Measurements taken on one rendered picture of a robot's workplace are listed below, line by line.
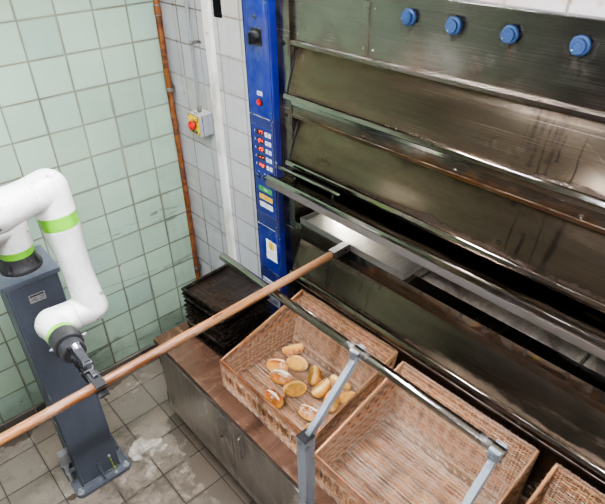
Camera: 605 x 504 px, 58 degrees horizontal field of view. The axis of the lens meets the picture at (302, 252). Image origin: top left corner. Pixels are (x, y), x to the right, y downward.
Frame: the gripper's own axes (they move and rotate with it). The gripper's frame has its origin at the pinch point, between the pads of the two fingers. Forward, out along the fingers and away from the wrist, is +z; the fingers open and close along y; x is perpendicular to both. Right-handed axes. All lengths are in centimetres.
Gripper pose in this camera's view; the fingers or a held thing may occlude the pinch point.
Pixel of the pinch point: (98, 384)
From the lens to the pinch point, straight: 169.9
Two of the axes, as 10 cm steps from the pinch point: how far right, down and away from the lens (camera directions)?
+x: -7.5, 3.8, -5.4
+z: 6.6, 4.1, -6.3
